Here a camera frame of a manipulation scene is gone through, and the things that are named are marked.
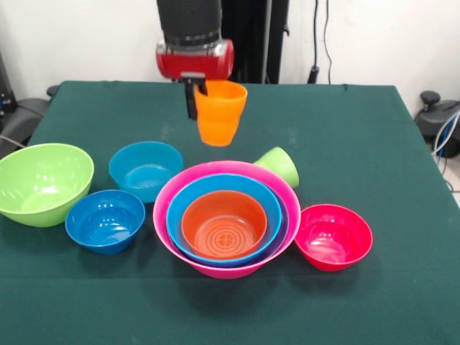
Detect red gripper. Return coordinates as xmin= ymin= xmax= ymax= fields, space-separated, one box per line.
xmin=155 ymin=38 xmax=235 ymax=121

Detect orange cup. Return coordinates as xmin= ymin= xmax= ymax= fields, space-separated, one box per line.
xmin=194 ymin=80 xmax=248 ymax=147

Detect translucent blue ribbed bowl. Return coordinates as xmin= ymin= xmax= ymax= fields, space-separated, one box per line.
xmin=109 ymin=141 xmax=184 ymax=203

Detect large light blue bowl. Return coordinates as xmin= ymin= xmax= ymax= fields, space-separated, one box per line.
xmin=165 ymin=173 xmax=284 ymax=267

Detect orange bowl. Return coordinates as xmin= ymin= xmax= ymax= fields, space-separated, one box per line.
xmin=180 ymin=190 xmax=268 ymax=260

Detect purple bowl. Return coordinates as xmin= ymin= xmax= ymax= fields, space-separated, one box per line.
xmin=168 ymin=193 xmax=290 ymax=269

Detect large pink bowl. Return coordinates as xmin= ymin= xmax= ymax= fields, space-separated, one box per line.
xmin=152 ymin=160 xmax=301 ymax=280

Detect small crimson bowl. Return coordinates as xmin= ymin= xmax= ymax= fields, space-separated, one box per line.
xmin=294 ymin=203 xmax=374 ymax=272

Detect green cup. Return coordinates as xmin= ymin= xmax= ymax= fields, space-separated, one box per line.
xmin=253 ymin=147 xmax=300 ymax=190

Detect small dark blue bowl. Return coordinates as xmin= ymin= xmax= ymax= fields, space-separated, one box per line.
xmin=65 ymin=190 xmax=146 ymax=257

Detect large green bowl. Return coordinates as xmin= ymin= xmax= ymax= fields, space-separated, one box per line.
xmin=0 ymin=142 xmax=95 ymax=229

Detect black equipment rack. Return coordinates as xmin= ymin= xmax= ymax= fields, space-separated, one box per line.
xmin=0 ymin=53 xmax=15 ymax=123

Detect dark green table cloth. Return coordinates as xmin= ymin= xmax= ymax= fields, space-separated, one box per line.
xmin=0 ymin=80 xmax=460 ymax=345

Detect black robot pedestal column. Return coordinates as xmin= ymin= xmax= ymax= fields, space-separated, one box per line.
xmin=218 ymin=0 xmax=290 ymax=84

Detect black hanging cable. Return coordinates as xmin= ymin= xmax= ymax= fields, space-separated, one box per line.
xmin=308 ymin=0 xmax=332 ymax=84

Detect grey cable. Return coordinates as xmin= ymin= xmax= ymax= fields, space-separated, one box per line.
xmin=0 ymin=134 xmax=26 ymax=150

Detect blue and white cables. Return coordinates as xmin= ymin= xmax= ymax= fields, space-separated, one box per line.
xmin=433 ymin=111 xmax=460 ymax=159

